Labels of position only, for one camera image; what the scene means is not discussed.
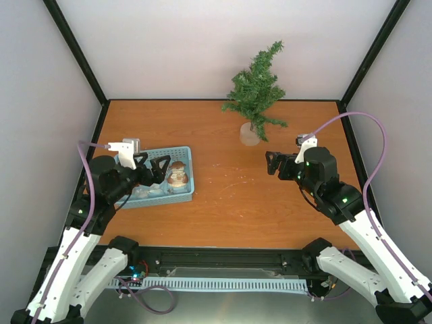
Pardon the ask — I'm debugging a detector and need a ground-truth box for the light blue cable duct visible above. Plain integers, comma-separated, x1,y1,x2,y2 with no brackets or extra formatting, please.
129,277,308,294

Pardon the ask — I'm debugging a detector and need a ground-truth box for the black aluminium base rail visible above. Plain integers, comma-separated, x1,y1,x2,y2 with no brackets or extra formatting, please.
43,245,375,281

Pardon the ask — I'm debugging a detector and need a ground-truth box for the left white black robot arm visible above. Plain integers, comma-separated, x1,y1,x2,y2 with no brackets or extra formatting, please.
11,153,171,323

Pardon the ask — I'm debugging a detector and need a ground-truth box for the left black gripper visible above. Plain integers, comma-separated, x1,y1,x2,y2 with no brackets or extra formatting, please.
109,152,173,201

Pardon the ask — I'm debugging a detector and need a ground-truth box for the small green christmas tree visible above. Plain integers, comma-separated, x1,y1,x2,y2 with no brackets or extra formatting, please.
221,40,288,142

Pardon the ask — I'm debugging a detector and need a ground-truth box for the purple floor cable loop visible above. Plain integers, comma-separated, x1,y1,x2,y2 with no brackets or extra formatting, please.
114,276,176,315

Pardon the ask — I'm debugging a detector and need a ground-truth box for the snowman ornament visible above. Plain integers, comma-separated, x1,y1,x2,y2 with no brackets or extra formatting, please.
167,161,189,188

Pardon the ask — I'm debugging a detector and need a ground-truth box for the blue plastic basket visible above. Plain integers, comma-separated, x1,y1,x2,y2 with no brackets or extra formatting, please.
115,146,194,209

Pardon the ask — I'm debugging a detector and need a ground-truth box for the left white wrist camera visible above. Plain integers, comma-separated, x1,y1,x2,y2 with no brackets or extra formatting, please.
107,138,140,170

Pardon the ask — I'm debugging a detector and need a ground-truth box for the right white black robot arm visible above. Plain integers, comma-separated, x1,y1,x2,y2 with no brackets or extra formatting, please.
265,147,431,323

